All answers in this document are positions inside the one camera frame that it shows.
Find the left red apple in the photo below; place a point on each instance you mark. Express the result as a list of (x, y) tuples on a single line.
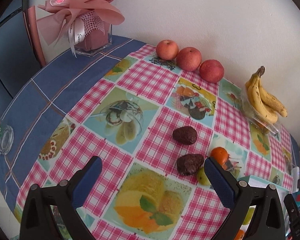
[(167, 50)]

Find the clear plastic fruit container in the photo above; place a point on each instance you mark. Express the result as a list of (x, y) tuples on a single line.
[(254, 117)]

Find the green pear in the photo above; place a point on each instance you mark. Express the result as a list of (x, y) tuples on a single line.
[(248, 216), (202, 177)]

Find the pink chair back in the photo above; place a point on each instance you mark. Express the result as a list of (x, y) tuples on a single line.
[(30, 21)]

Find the green pear on table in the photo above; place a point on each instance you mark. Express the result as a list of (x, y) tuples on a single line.
[(202, 177)]

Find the white power strip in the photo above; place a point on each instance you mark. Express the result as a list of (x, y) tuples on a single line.
[(296, 176)]

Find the white tray teal rim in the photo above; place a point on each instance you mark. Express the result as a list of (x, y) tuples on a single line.
[(267, 221)]

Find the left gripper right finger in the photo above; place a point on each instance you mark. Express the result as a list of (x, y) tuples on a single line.
[(225, 186)]

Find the red apple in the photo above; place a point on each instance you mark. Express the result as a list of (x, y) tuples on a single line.
[(167, 50), (189, 59), (211, 71)]

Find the blue plaid tablecloth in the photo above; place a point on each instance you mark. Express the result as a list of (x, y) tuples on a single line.
[(66, 83)]

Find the middle red apple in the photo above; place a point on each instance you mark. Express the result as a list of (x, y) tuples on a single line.
[(189, 59)]

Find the orange mandarin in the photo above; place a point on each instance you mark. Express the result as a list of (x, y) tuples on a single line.
[(239, 235), (220, 155)]

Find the right red apple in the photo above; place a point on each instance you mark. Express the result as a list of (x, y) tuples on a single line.
[(211, 71)]

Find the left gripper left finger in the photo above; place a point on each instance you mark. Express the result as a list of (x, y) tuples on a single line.
[(37, 220)]

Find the pink flower bouquet box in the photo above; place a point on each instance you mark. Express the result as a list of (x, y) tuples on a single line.
[(86, 23)]

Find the dark avocado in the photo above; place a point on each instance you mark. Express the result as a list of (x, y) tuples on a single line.
[(189, 164), (186, 135)]

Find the pink checkered fruit tablecloth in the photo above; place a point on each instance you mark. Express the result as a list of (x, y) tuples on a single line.
[(140, 194)]

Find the yellow banana bunch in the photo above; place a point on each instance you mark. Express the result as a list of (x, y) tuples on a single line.
[(266, 104)]

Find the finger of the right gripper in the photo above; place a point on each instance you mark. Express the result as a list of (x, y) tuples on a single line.
[(294, 216)]

